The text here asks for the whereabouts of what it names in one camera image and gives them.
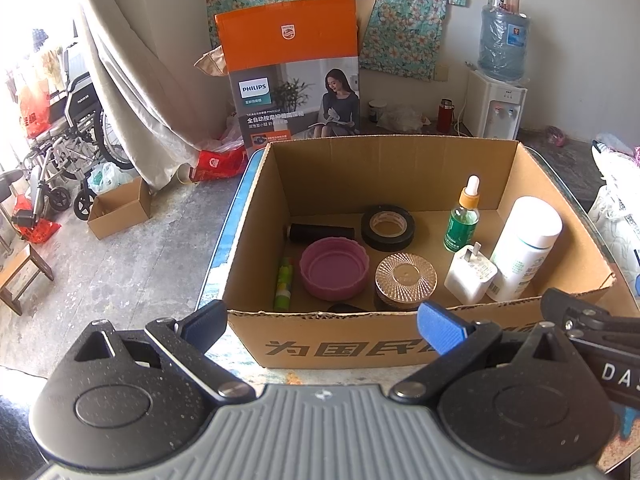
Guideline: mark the white charger plug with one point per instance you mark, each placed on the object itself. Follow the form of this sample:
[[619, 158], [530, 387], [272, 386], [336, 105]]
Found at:
[[470, 277]]

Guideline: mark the wheelchair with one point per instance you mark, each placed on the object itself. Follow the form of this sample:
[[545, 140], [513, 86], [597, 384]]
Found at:
[[75, 125]]

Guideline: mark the white quilted bedding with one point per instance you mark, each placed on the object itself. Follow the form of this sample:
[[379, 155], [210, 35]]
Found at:
[[620, 210]]

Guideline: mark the black round seat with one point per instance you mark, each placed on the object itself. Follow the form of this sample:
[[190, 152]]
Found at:
[[10, 180]]

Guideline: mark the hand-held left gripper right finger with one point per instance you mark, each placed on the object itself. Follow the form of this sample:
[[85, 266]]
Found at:
[[442, 327]]

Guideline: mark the clear plastic bag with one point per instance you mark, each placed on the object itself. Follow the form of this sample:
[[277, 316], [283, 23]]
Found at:
[[405, 117]]

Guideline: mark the green lip balm tube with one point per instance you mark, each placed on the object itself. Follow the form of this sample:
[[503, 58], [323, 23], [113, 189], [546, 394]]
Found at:
[[283, 282]]

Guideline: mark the purple scalloped lid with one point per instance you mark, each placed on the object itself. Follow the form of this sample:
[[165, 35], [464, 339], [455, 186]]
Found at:
[[332, 270]]

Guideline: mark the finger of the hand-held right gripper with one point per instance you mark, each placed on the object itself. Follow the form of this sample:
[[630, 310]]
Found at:
[[590, 317]]

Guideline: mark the wooden stool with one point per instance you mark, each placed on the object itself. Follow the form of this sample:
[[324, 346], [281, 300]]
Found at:
[[25, 265]]

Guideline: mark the black cylinder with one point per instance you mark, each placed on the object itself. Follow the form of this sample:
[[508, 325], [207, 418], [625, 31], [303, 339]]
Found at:
[[320, 233]]

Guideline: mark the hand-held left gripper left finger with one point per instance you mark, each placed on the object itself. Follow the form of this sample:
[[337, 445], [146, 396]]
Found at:
[[200, 321]]

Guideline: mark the white plastic bottle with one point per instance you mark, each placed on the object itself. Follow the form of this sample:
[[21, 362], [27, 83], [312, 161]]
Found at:
[[525, 245]]

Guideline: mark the small brown cardboard box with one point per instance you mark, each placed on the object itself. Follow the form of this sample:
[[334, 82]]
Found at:
[[120, 210]]

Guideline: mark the beige curtain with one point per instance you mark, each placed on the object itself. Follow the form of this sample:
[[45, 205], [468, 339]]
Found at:
[[135, 60]]

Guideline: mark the orange-red plastic bag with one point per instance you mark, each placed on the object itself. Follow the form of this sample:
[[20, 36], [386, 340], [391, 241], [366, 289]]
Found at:
[[32, 107]]

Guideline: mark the white green plastic bag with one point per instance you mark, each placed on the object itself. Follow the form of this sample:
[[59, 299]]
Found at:
[[107, 177]]

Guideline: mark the white water dispenser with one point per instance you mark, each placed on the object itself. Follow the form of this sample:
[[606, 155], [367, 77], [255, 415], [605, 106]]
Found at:
[[492, 110]]

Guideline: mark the red thermos bottle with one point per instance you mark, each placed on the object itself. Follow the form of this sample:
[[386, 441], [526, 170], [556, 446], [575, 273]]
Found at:
[[445, 117]]

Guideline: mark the small white jar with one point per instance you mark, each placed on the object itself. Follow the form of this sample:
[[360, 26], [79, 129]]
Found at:
[[377, 111]]

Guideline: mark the small pink item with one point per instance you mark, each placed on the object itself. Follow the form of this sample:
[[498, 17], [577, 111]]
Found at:
[[556, 136]]

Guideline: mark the gold ribbed lid jar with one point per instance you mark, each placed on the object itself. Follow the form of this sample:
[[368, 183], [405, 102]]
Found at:
[[405, 280]]

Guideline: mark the green dropper bottle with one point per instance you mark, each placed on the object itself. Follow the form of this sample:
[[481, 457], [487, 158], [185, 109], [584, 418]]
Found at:
[[461, 227]]

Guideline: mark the large brown cardboard box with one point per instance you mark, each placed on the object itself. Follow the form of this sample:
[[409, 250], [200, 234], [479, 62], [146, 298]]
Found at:
[[400, 170]]

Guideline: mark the orange printed product box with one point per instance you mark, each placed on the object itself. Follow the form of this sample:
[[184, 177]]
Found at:
[[290, 60]]

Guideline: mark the black tape roll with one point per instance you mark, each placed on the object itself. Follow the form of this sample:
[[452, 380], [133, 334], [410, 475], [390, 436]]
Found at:
[[370, 232]]

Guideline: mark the red packaging bag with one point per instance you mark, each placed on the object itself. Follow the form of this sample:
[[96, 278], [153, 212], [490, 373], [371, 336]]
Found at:
[[220, 164]]

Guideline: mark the red bag on floor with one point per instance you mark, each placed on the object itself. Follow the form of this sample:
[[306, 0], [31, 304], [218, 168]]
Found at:
[[37, 225]]

